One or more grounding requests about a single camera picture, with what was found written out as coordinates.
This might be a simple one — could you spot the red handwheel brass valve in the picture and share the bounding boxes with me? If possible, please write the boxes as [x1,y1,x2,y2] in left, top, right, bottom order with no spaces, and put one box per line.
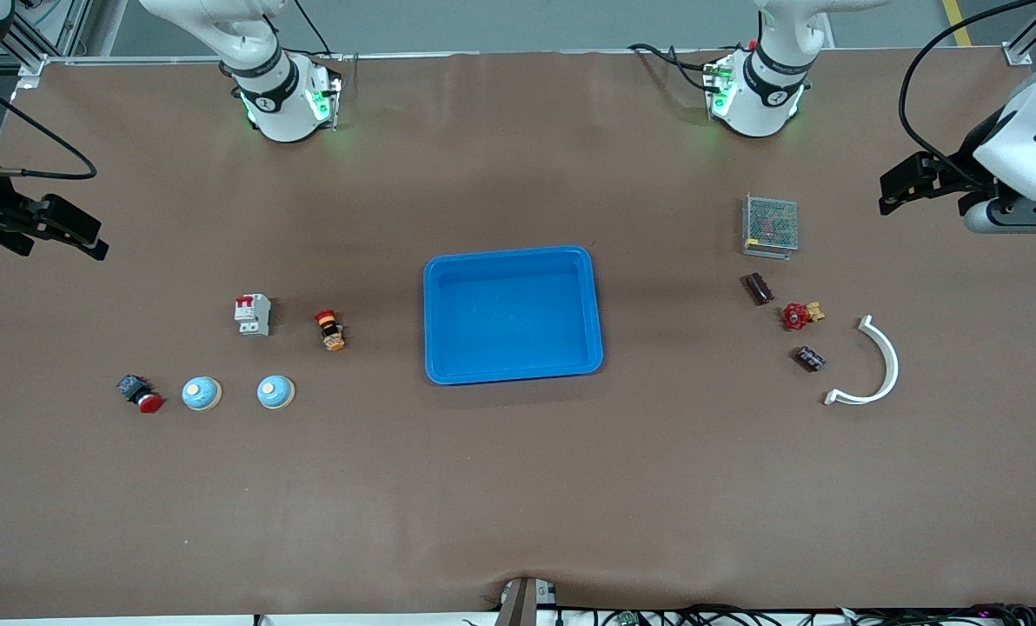
[781,301,827,332]

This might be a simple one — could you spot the metal table clamp bracket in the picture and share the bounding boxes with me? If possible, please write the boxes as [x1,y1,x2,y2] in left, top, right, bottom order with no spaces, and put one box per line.
[494,576,558,626]

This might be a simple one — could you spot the red orange emergency stop switch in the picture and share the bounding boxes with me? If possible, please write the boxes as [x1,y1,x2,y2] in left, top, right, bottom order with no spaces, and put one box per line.
[314,309,348,353]

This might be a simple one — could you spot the blue bell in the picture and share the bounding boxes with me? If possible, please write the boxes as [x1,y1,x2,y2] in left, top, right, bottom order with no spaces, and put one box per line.
[181,376,222,412]
[256,375,296,410]

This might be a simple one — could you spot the red push button black base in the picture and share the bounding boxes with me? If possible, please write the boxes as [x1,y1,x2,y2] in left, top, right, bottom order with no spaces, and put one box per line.
[116,374,166,415]

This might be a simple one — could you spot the metal mesh power supply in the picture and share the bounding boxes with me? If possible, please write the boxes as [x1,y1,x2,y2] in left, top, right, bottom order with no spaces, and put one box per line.
[740,193,800,261]

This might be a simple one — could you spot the black left base cables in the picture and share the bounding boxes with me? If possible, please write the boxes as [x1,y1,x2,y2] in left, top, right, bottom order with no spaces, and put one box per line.
[628,39,749,95]

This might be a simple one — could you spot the white curved plastic piece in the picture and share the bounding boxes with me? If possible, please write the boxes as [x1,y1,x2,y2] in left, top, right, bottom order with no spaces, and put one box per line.
[822,315,901,407]

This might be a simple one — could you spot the white circuit breaker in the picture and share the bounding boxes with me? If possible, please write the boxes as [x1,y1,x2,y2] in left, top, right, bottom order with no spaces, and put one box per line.
[233,293,273,337]

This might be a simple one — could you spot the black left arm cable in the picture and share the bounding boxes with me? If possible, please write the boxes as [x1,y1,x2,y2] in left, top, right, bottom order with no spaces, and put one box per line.
[898,0,1036,188]

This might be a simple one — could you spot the black right base cable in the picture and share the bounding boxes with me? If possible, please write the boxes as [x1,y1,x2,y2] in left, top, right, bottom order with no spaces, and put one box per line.
[288,0,336,57]

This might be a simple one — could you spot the blue plastic tray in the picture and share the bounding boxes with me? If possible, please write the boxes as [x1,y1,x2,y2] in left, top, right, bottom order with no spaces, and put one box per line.
[422,245,605,386]

